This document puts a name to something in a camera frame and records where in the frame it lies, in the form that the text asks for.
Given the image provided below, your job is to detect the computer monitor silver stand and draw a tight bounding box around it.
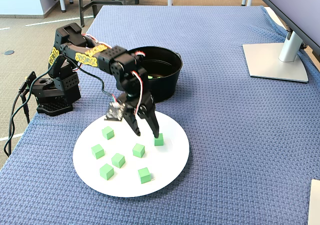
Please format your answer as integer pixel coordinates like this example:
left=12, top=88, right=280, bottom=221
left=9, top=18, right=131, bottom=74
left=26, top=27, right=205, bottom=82
left=242, top=0, right=320, bottom=84

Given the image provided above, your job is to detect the black metal stool frame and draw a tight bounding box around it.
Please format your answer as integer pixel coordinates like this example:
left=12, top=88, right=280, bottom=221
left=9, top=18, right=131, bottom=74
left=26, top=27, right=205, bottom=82
left=78, top=0, right=127, bottom=28

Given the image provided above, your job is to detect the blue woven tablecloth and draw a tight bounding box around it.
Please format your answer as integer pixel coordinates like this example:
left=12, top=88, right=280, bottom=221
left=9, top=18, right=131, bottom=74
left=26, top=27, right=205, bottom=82
left=0, top=4, right=320, bottom=225

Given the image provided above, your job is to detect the white round plate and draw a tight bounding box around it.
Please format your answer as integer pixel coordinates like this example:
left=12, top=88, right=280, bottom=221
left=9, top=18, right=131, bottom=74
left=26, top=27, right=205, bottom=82
left=72, top=109, right=191, bottom=198

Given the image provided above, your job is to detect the green plastic cube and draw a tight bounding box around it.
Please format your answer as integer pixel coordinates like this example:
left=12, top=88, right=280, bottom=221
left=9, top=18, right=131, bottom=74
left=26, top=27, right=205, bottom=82
left=137, top=167, right=152, bottom=185
left=132, top=143, right=146, bottom=159
left=110, top=152, right=126, bottom=169
left=90, top=143, right=105, bottom=160
left=101, top=126, right=116, bottom=141
left=99, top=163, right=115, bottom=180
left=154, top=133, right=165, bottom=147

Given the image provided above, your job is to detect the black metal pot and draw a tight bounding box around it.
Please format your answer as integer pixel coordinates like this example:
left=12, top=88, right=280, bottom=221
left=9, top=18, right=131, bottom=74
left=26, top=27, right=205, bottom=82
left=126, top=45, right=183, bottom=103

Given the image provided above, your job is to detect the white box corner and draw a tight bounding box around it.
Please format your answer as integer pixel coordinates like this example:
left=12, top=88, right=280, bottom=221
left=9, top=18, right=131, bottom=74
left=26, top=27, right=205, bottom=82
left=307, top=179, right=320, bottom=225

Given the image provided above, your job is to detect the black motor controller board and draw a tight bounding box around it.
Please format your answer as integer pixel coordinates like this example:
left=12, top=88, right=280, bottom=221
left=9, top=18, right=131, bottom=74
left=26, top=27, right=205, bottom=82
left=24, top=71, right=38, bottom=89

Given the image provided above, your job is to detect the small wrist camera board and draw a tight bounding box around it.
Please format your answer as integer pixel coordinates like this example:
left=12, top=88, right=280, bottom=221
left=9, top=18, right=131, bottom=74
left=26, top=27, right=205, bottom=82
left=103, top=102, right=126, bottom=123

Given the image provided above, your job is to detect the red white servo wire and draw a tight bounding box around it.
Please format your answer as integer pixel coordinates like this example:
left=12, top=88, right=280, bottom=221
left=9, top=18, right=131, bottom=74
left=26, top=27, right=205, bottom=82
left=131, top=70, right=146, bottom=116
left=82, top=33, right=113, bottom=50

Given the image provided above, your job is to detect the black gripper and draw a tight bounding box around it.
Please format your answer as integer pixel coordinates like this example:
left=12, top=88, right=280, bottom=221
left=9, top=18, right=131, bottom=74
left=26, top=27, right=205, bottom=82
left=117, top=89, right=160, bottom=139

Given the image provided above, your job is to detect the thin black camera cable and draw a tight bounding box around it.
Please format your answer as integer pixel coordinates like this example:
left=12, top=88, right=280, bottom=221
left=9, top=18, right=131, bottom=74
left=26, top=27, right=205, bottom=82
left=31, top=54, right=117, bottom=103

